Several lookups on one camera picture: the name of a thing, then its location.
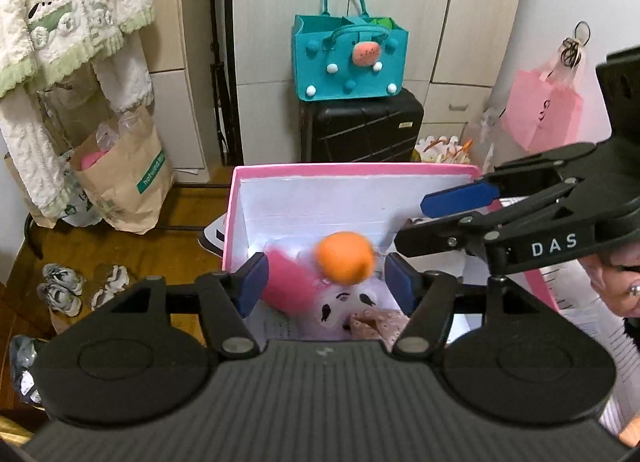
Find pink cardboard box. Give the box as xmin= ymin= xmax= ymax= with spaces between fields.
xmin=220 ymin=162 xmax=561 ymax=343

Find white panda plush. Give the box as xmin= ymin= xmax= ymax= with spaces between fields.
xmin=297 ymin=278 xmax=399 ymax=341

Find orange sponge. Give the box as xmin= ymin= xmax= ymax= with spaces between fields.
xmin=314 ymin=231 xmax=376 ymax=286

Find brown paper bag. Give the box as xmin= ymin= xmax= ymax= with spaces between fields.
xmin=70 ymin=107 xmax=174 ymax=234

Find pink paper bag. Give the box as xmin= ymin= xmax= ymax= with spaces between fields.
xmin=502 ymin=52 xmax=586 ymax=154

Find beige wardrobe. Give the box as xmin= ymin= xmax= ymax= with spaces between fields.
xmin=141 ymin=0 xmax=518 ymax=182

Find teal felt tote bag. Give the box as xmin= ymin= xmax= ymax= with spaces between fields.
xmin=291 ymin=0 xmax=409 ymax=102

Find black suitcase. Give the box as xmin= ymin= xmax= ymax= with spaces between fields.
xmin=299 ymin=88 xmax=424 ymax=163

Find floral pink cloth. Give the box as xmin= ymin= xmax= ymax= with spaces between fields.
xmin=348 ymin=309 xmax=409 ymax=352

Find colourful gift bag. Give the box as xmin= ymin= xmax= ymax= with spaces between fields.
xmin=411 ymin=136 xmax=473 ymax=164

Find cream knitted cardigan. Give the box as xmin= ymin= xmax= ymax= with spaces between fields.
xmin=1 ymin=0 xmax=155 ymax=219

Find patterned slippers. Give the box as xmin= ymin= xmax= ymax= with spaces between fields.
xmin=37 ymin=264 xmax=130 ymax=318

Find striped tablecloth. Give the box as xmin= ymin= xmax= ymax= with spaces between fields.
xmin=198 ymin=214 xmax=639 ymax=445

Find person's right hand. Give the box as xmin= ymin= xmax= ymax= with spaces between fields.
xmin=579 ymin=243 xmax=639 ymax=318

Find pink fluffy puff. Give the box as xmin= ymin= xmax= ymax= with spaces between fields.
xmin=262 ymin=248 xmax=319 ymax=316

